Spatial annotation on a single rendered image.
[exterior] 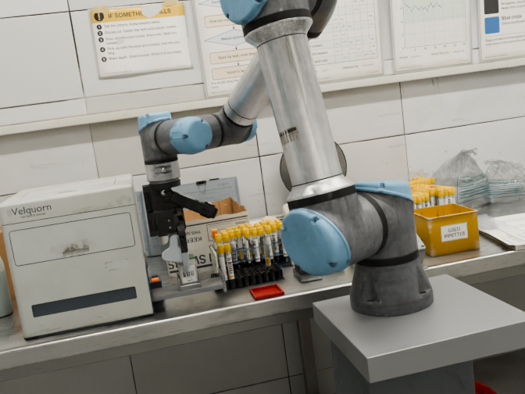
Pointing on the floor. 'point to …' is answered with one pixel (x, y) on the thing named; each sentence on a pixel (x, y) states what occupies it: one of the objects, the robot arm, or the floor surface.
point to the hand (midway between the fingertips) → (187, 265)
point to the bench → (255, 316)
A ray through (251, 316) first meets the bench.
